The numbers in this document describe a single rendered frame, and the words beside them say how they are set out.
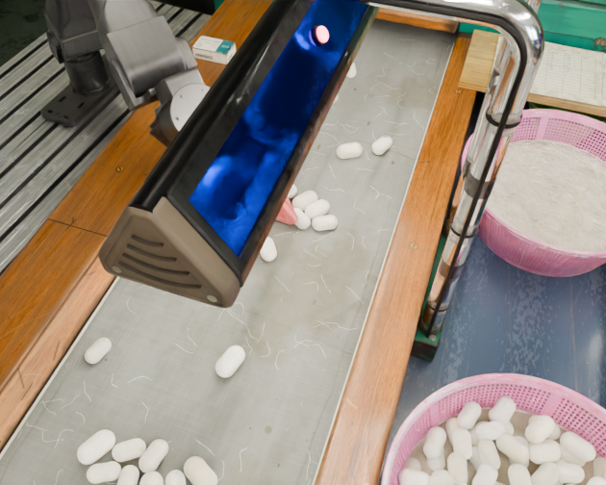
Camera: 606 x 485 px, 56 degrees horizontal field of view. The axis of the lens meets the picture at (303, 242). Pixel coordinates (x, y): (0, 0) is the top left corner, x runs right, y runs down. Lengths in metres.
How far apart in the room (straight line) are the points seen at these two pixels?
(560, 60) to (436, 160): 0.30
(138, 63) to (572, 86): 0.63
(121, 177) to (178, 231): 0.52
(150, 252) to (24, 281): 0.44
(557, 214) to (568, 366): 0.20
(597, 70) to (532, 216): 0.29
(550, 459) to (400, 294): 0.22
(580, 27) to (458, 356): 0.58
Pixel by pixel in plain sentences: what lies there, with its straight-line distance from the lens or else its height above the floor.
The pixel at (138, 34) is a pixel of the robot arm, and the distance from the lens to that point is 0.67.
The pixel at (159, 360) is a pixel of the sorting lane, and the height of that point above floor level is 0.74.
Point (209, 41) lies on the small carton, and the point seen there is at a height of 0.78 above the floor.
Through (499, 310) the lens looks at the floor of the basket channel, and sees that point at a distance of 0.78.
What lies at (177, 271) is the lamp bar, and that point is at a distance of 0.30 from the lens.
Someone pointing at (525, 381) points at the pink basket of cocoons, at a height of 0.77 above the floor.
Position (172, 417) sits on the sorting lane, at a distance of 0.62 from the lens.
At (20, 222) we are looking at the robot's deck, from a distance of 0.93.
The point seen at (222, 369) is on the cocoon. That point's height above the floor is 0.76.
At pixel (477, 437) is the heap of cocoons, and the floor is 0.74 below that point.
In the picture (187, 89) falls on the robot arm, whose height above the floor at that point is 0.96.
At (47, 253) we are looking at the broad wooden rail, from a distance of 0.74.
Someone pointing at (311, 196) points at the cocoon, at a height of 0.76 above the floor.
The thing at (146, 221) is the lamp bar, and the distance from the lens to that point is 0.28.
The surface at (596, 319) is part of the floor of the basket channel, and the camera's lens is 0.82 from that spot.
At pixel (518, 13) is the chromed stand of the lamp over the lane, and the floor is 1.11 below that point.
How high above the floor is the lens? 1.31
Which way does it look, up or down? 52 degrees down
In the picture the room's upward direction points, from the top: straight up
